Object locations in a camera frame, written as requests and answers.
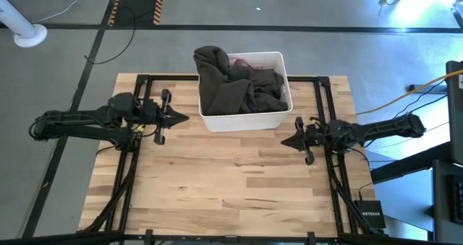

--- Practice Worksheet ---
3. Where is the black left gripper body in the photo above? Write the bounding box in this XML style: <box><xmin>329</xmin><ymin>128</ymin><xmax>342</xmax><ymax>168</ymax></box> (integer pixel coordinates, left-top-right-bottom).
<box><xmin>146</xmin><ymin>89</ymin><xmax>171</xmax><ymax>145</ymax></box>

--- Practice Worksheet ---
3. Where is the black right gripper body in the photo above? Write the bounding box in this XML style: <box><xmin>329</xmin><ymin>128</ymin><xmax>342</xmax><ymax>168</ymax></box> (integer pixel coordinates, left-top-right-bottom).
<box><xmin>295</xmin><ymin>116</ymin><xmax>330</xmax><ymax>166</ymax></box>

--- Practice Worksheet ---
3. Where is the dark olive garment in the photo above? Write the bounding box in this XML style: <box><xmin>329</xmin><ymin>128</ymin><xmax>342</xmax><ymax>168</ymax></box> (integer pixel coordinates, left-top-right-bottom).
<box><xmin>192</xmin><ymin>45</ymin><xmax>289</xmax><ymax>116</ymax></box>

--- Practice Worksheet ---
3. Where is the white plastic bin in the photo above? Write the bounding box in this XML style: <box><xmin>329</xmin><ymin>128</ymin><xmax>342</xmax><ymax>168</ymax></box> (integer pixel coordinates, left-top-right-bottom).
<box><xmin>197</xmin><ymin>51</ymin><xmax>293</xmax><ymax>133</ymax></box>

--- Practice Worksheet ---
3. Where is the black desk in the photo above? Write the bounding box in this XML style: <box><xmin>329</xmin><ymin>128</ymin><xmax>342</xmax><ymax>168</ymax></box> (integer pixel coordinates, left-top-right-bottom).
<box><xmin>432</xmin><ymin>60</ymin><xmax>463</xmax><ymax>244</ymax></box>

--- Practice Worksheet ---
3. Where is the black keyboard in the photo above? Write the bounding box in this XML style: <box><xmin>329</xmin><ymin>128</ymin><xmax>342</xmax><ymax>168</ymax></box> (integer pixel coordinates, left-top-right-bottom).
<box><xmin>451</xmin><ymin>176</ymin><xmax>463</xmax><ymax>225</ymax></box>

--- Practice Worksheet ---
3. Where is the black aluminium table frame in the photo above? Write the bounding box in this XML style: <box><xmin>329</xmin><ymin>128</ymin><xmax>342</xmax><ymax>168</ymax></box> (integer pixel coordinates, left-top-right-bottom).
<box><xmin>0</xmin><ymin>73</ymin><xmax>390</xmax><ymax>245</ymax></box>

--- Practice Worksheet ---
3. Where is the black switch cable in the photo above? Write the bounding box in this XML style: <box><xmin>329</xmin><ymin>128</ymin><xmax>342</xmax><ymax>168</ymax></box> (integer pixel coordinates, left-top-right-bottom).
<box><xmin>357</xmin><ymin>181</ymin><xmax>374</xmax><ymax>202</ymax></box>

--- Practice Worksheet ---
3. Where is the black floor cable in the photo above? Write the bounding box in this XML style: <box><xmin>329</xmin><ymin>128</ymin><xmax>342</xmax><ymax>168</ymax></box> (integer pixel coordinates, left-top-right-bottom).
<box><xmin>84</xmin><ymin>6</ymin><xmax>137</xmax><ymax>66</ymax></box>

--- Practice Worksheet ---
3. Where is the black network switch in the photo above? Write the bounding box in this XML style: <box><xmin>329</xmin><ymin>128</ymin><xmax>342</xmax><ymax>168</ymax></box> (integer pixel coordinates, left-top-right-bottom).
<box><xmin>354</xmin><ymin>200</ymin><xmax>387</xmax><ymax>230</ymax></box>

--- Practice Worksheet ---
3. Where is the thin black cable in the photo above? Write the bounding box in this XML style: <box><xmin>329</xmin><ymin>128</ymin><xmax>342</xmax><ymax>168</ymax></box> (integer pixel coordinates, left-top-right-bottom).
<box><xmin>394</xmin><ymin>79</ymin><xmax>449</xmax><ymax>119</ymax></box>

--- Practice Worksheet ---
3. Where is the yellow cable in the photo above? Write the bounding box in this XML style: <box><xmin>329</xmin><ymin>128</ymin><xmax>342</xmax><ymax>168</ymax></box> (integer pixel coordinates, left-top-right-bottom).
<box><xmin>356</xmin><ymin>69</ymin><xmax>463</xmax><ymax>116</ymax></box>

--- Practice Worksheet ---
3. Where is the black yellow cable ramp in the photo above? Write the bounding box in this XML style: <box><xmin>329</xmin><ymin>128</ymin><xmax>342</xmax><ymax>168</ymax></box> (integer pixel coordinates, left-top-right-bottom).
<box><xmin>107</xmin><ymin>0</ymin><xmax>168</xmax><ymax>26</ymax></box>

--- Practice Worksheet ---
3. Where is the white floor cable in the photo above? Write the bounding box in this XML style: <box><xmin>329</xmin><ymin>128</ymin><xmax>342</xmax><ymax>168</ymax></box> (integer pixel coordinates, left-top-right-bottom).
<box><xmin>33</xmin><ymin>0</ymin><xmax>85</xmax><ymax>24</ymax></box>

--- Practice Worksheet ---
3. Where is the white round post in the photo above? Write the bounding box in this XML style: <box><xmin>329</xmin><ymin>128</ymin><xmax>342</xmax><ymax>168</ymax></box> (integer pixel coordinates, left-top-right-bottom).
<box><xmin>0</xmin><ymin>0</ymin><xmax>48</xmax><ymax>48</ymax></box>

